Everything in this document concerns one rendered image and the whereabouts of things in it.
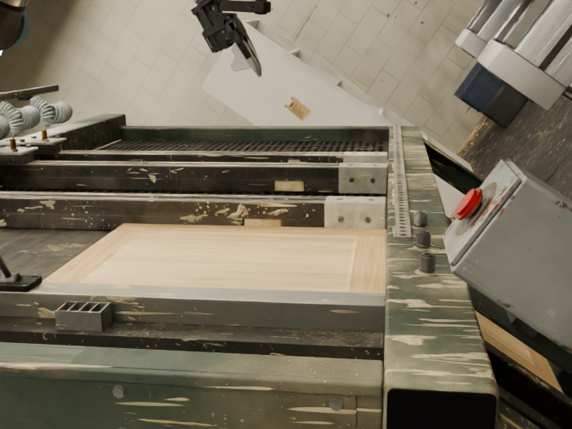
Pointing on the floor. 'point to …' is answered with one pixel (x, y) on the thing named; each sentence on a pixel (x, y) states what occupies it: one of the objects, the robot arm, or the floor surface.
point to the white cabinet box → (304, 94)
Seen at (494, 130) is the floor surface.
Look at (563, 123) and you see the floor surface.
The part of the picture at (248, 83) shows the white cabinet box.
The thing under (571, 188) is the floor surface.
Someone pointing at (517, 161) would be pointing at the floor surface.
